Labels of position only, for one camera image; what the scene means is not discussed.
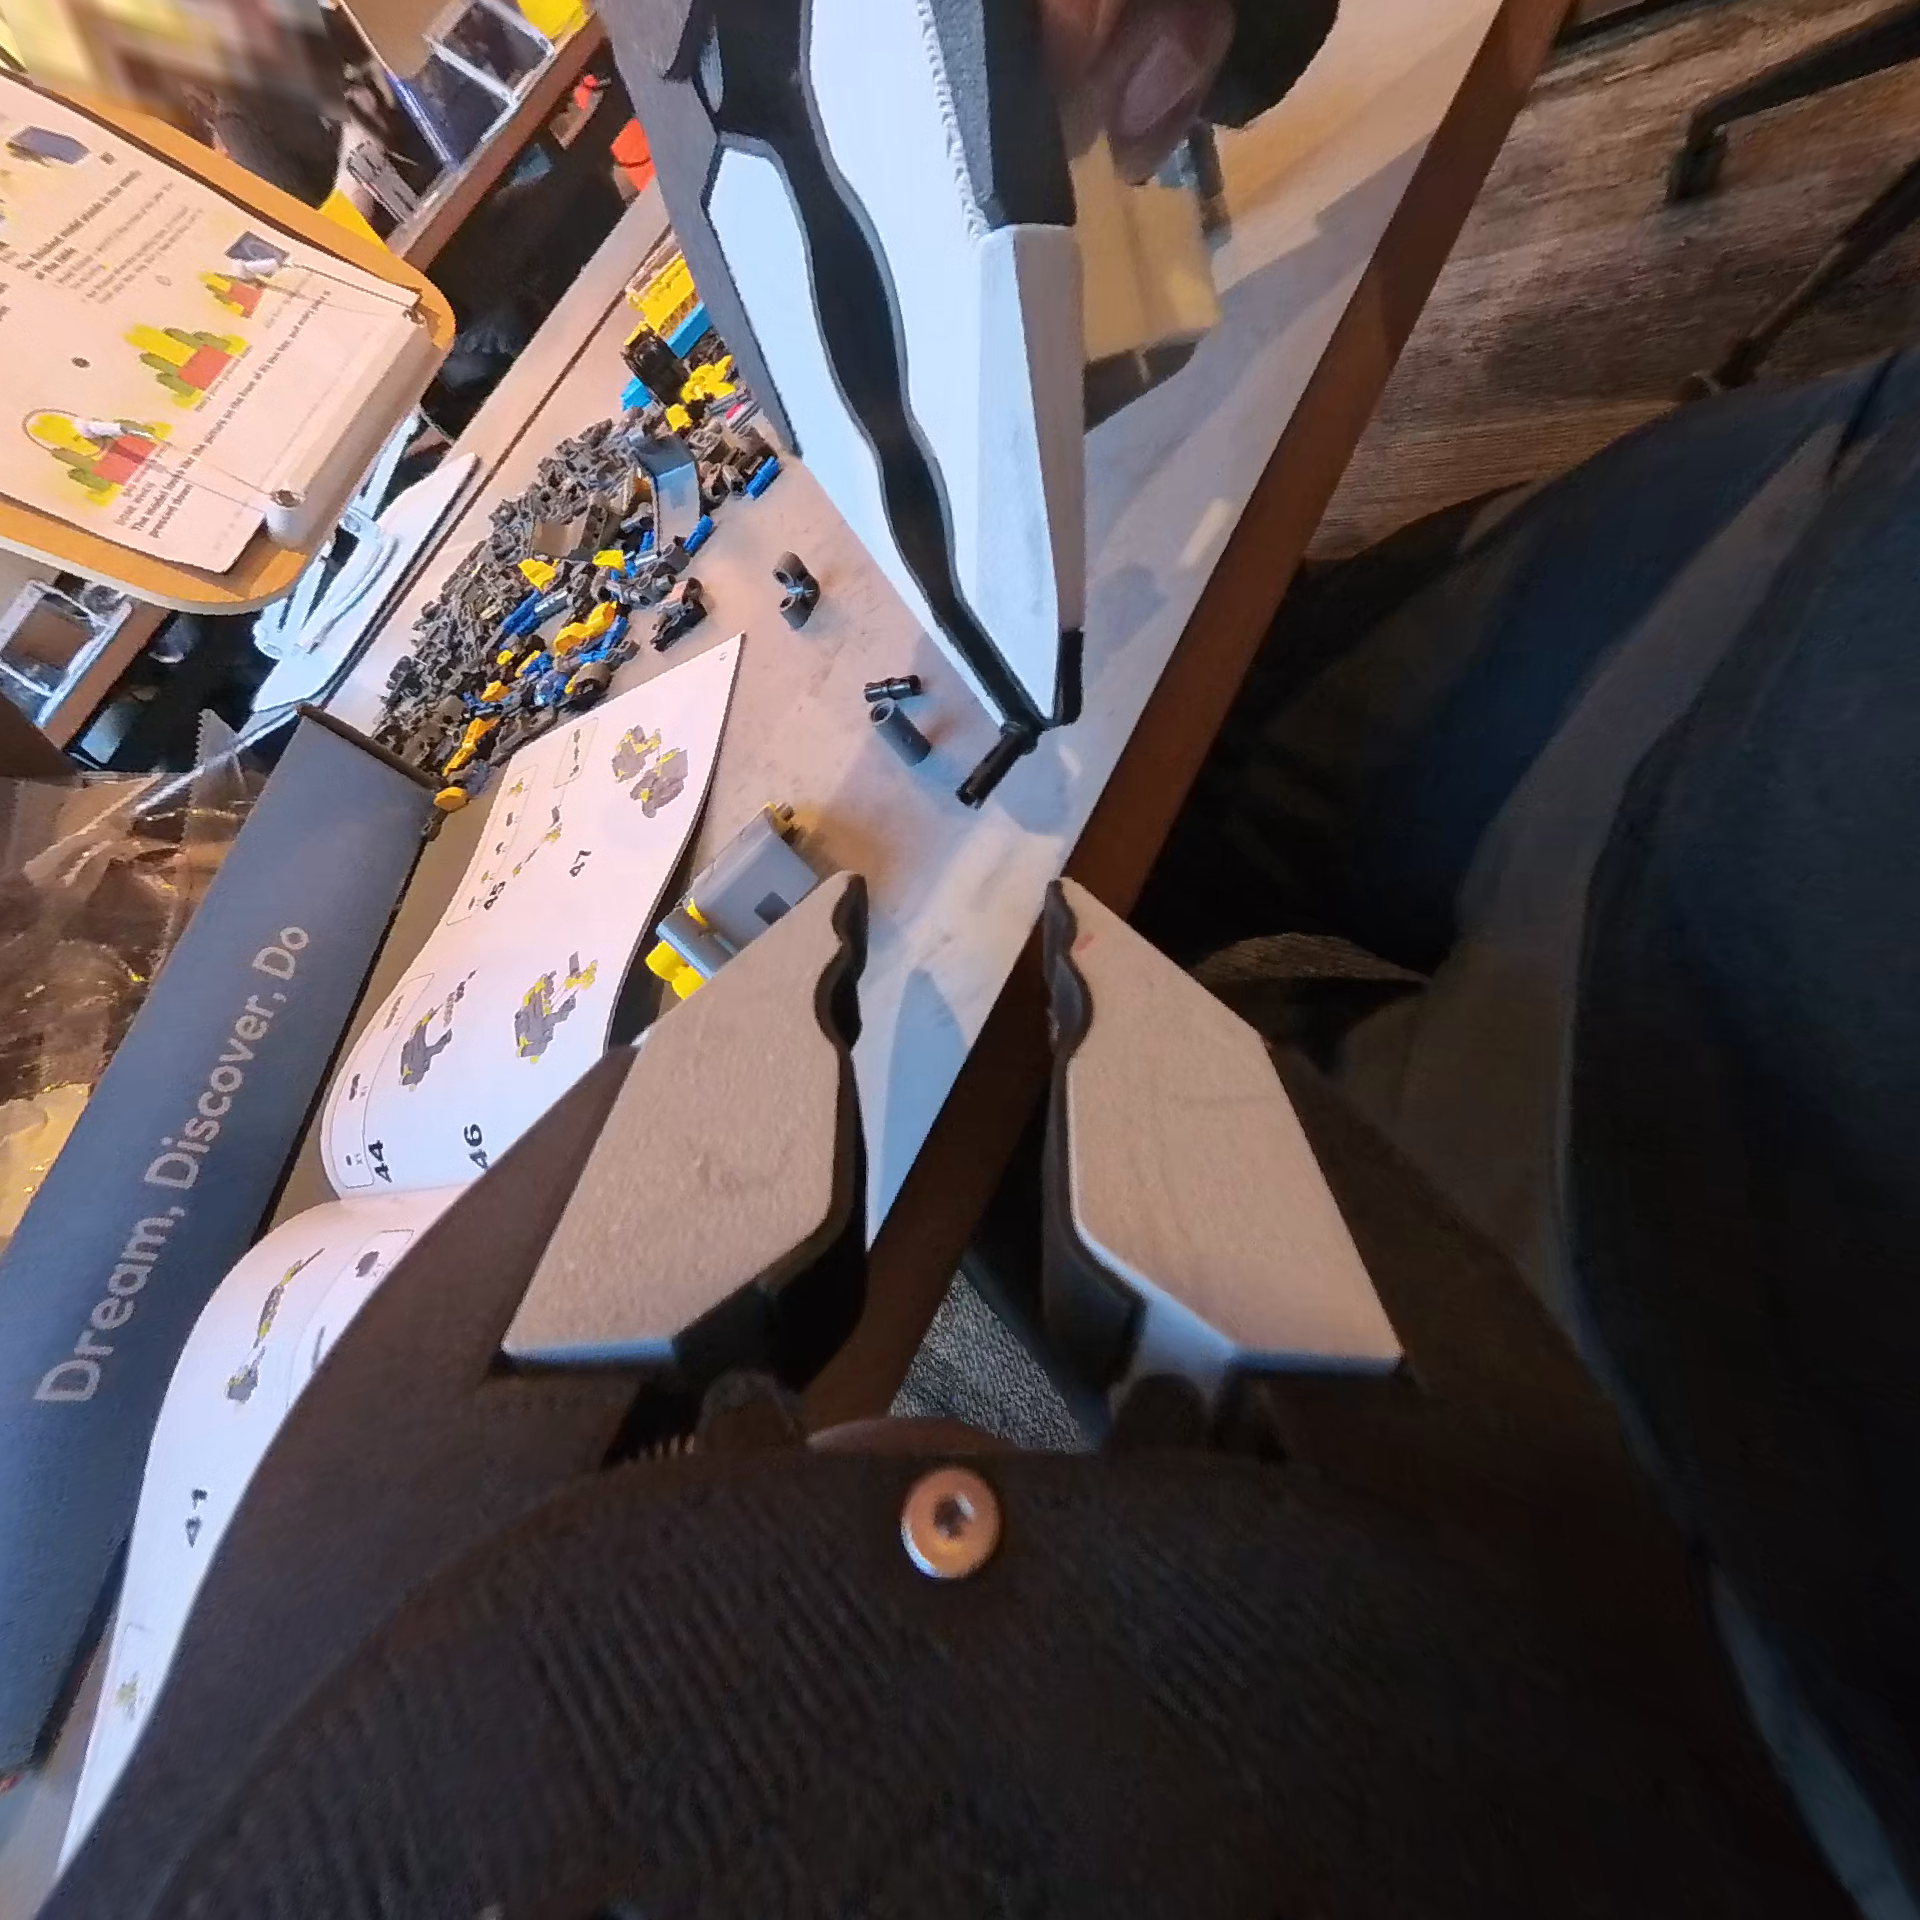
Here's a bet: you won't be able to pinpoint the instruction booklet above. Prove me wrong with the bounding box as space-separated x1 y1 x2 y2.
60 637 747 1862

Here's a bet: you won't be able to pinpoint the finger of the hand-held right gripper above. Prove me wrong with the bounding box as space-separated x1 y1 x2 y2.
701 139 1057 731
808 0 1090 727

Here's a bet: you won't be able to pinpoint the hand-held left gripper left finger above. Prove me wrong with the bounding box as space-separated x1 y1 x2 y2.
503 873 874 1369

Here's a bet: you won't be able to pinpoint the black chair base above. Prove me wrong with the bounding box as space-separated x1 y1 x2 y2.
1664 0 1920 393

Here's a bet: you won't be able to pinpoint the grey yellow brick assembly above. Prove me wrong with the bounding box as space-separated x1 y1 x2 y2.
647 801 831 1001

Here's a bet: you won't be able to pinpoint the person's right hand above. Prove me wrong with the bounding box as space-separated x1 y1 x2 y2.
1050 0 1243 184

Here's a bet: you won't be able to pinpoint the open blue cardboard box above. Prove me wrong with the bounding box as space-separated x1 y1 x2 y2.
0 703 444 1770

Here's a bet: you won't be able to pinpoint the white clipboard stand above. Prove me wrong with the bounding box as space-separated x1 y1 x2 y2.
257 450 483 706

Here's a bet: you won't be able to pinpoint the shelf of coloured storage bins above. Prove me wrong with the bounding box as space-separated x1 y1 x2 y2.
329 0 601 195

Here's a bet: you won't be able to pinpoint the clear plastic bags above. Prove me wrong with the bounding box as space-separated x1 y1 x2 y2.
0 719 303 1248

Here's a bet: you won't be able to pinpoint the pile of loose brick parts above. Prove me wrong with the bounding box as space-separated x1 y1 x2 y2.
369 256 781 811

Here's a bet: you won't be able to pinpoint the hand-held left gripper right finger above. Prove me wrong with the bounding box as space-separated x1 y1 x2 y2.
1042 880 1405 1431

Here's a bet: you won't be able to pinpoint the person's blue trouser leg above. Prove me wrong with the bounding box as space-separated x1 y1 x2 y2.
1140 351 1920 1353

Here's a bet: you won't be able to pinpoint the clipboard with instruction sheet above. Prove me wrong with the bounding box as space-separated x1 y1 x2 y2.
0 65 459 617

